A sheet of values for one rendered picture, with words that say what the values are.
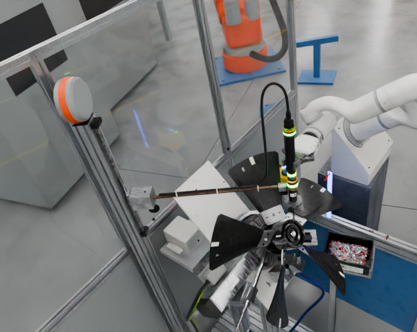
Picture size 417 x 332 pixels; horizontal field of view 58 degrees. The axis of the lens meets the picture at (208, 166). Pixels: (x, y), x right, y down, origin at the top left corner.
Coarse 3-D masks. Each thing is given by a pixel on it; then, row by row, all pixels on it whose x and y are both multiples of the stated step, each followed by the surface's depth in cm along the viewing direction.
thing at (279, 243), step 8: (264, 224) 159; (272, 224) 159; (280, 224) 150; (288, 224) 150; (296, 224) 152; (280, 232) 148; (288, 232) 148; (296, 232) 151; (272, 240) 152; (280, 240) 148; (288, 240) 148; (296, 240) 149; (272, 248) 155; (280, 248) 152; (288, 248) 149; (296, 248) 148
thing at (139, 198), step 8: (128, 192) 155; (136, 192) 156; (144, 192) 155; (152, 192) 156; (128, 200) 156; (136, 200) 154; (144, 200) 153; (152, 200) 155; (136, 208) 157; (144, 208) 156; (152, 208) 156
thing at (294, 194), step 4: (288, 116) 126; (284, 120) 128; (288, 120) 127; (292, 120) 127; (284, 124) 128; (288, 124) 127; (292, 124) 127; (288, 128) 128; (292, 192) 147; (296, 192) 148; (292, 196) 148; (296, 196) 149; (292, 200) 150; (296, 200) 151
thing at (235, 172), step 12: (252, 156) 156; (264, 156) 156; (276, 156) 157; (252, 168) 156; (264, 168) 155; (276, 168) 155; (240, 180) 156; (252, 180) 156; (276, 180) 155; (252, 192) 156; (264, 192) 155; (276, 192) 154; (264, 204) 155; (276, 204) 154
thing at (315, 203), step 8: (304, 184) 175; (304, 192) 171; (312, 192) 171; (320, 192) 172; (328, 192) 172; (304, 200) 168; (312, 200) 167; (320, 200) 168; (328, 200) 169; (336, 200) 170; (296, 208) 164; (304, 208) 164; (312, 208) 163; (320, 208) 164; (328, 208) 165; (336, 208) 167; (304, 216) 160; (312, 216) 160
